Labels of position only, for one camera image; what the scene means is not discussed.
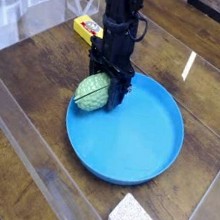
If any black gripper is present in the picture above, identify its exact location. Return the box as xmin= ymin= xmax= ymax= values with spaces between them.
xmin=89 ymin=15 xmax=139 ymax=111

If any black cable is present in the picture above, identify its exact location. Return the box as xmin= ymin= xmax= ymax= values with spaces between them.
xmin=127 ymin=11 xmax=151 ymax=45

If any blue round plastic tray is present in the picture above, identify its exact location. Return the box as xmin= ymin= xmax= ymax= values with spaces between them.
xmin=65 ymin=73 xmax=185 ymax=186

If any yellow rectangular block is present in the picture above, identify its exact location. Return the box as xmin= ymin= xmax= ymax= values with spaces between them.
xmin=73 ymin=14 xmax=104 ymax=45

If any green bumpy bitter gourd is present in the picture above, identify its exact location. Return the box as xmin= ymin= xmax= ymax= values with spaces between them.
xmin=74 ymin=72 xmax=111 ymax=112

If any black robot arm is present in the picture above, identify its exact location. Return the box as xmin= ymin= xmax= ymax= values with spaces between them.
xmin=89 ymin=0 xmax=145 ymax=111

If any clear acrylic enclosure wall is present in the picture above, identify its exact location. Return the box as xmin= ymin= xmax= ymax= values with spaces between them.
xmin=0 ymin=0 xmax=220 ymax=220

